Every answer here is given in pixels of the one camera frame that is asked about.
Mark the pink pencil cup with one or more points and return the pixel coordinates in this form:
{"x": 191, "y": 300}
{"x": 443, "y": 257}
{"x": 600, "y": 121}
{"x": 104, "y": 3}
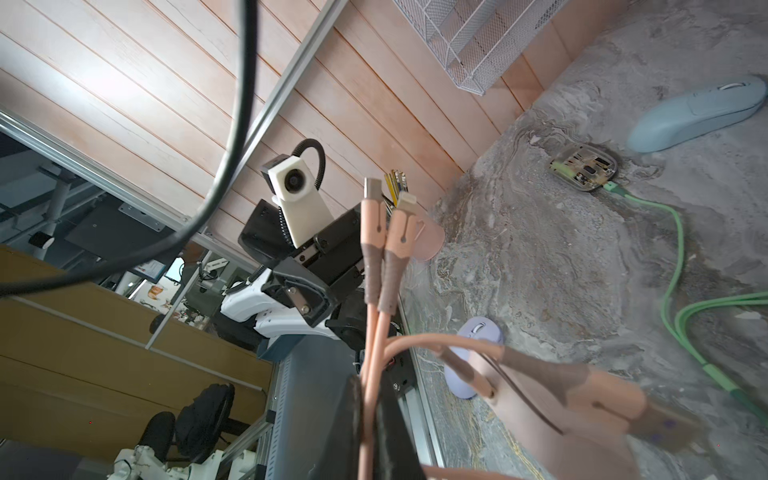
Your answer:
{"x": 430, "y": 236}

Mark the white wire mesh shelf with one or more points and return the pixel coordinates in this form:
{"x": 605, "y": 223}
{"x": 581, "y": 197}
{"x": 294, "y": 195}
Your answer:
{"x": 475, "y": 42}

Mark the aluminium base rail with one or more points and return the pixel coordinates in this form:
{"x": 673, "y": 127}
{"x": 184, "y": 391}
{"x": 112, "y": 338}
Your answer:
{"x": 318, "y": 427}

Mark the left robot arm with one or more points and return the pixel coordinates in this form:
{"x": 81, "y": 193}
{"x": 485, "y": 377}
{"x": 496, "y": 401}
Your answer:
{"x": 250, "y": 319}

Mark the pink mouse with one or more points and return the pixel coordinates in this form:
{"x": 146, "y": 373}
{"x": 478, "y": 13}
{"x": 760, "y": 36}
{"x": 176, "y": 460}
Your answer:
{"x": 573, "y": 419}

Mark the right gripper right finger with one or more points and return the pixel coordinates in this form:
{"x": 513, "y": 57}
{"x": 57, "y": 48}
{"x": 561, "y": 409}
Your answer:
{"x": 396, "y": 457}

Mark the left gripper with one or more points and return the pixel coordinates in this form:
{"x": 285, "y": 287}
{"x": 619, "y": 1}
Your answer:
{"x": 314, "y": 278}

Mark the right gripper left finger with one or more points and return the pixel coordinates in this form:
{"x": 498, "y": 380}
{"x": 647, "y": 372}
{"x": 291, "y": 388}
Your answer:
{"x": 340, "y": 456}

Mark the camouflage green device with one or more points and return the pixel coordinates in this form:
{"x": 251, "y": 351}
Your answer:
{"x": 583, "y": 167}

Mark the light blue mouse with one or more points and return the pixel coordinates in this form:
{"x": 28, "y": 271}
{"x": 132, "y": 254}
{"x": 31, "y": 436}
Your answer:
{"x": 699, "y": 112}

